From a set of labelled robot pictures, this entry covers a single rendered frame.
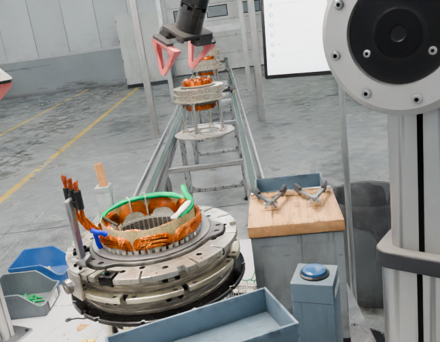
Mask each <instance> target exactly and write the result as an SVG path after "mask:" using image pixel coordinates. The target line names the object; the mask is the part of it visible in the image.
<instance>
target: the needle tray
mask: <svg viewBox="0 0 440 342"><path fill-rule="evenodd" d="M105 342H301V340H300V332H299V322H298V321H297V320H296V319H295V318H294V317H293V316H292V315H291V314H290V313H289V312H288V311H287V310H286V308H285V307H284V306H283V305H282V304H281V303H280V302H279V301H278V300H277V299H276V297H275V296H274V295H273V294H272V293H271V292H270V291H269V290H268V289H267V288H266V287H264V288H260V289H257V290H253V291H250V292H247V293H244V294H240V295H238V296H235V297H231V298H228V299H225V300H222V301H218V302H216V303H211V304H209V305H205V306H202V307H199V308H196V309H192V310H189V311H185V312H183V313H179V314H177V315H173V316H170V317H167V318H163V319H161V320H156V321H154V322H150V323H148V324H144V325H141V326H137V327H134V328H131V329H128V330H124V331H122V332H117V333H115V334H112V335H108V336H106V337H105Z"/></svg>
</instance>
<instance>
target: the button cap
mask: <svg viewBox="0 0 440 342"><path fill-rule="evenodd" d="M302 273H303V275H304V276H306V277H308V278H319V277H322V276H324V275H325V274H326V273H327V270H326V267H325V266H324V265H321V264H319V263H310V264H307V265H305V266H304V267H303V269H302Z"/></svg>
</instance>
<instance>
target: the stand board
mask: <svg viewBox="0 0 440 342"><path fill-rule="evenodd" d="M330 187H331V186H330ZM320 197H321V205H322V206H315V207H307V201H306V198H307V197H305V196H303V195H291V196H284V197H280V198H279V199H278V200H277V201H278V209H279V210H271V211H265V209H264V201H263V200H262V199H251V194H250V198H249V219H248V234H249V238H265V237H274V236H282V235H297V234H305V233H320V232H328V231H343V230H345V222H344V217H343V215H342V212H341V210H340V207H339V205H338V203H337V200H336V198H335V196H334V193H333V190H332V188H331V192H326V193H322V194H321V195H320Z"/></svg>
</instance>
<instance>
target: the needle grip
mask: <svg viewBox="0 0 440 342"><path fill-rule="evenodd" d="M94 169H95V173H96V177H97V179H98V184H99V187H106V186H107V185H108V182H107V178H106V175H105V171H104V168H103V163H102V162H97V163H95V164H94Z"/></svg>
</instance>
